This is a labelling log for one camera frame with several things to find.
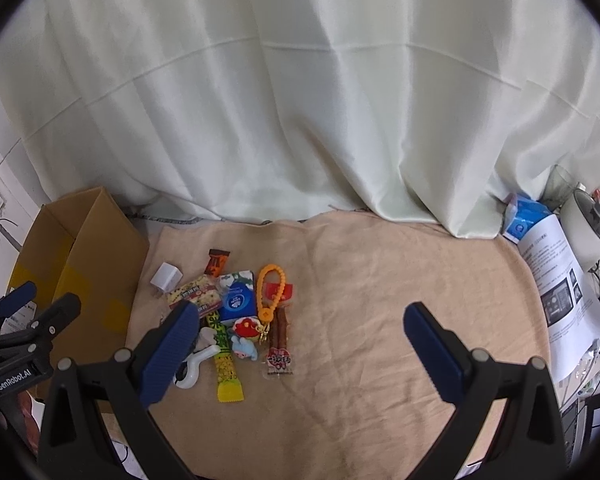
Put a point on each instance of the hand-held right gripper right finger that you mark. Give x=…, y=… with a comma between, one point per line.
x=430, y=355

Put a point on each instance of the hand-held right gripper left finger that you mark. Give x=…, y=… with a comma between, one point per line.
x=169, y=352

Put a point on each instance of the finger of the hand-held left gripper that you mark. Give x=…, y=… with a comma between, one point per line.
x=60, y=312
x=22, y=296

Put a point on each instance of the white plastic clip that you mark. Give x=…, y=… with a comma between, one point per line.
x=190, y=379

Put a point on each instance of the yellow green snack bar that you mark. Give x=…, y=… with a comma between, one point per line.
x=227, y=370

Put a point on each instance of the yellow white snack packet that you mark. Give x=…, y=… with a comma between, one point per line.
x=200, y=292

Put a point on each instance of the white plug charger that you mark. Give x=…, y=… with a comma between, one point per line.
x=166, y=280

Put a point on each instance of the light blue bunny figure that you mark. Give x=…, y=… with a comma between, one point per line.
x=244, y=349

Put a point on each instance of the red round charm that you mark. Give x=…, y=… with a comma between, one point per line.
x=246, y=329

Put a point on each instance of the brown cardboard box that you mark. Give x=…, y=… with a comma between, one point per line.
x=95, y=240

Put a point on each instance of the blue pocket tissue pack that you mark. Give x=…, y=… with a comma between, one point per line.
x=237, y=300

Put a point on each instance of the orange brown snack bar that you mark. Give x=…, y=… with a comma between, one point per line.
x=216, y=262

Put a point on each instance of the beige blanket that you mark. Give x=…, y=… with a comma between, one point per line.
x=360, y=300

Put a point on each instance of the grey patterned sheet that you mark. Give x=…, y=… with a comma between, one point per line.
x=175, y=217

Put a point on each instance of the printed paper sheet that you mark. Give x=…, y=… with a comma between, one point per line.
x=555, y=270

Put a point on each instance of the blue white tissue packet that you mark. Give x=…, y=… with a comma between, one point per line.
x=522, y=225

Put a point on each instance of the white round appliance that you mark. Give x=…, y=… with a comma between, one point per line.
x=577, y=230

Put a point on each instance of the clear glass cup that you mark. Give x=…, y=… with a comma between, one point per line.
x=560, y=185

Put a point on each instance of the white curtain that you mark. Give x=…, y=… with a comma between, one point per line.
x=300, y=85

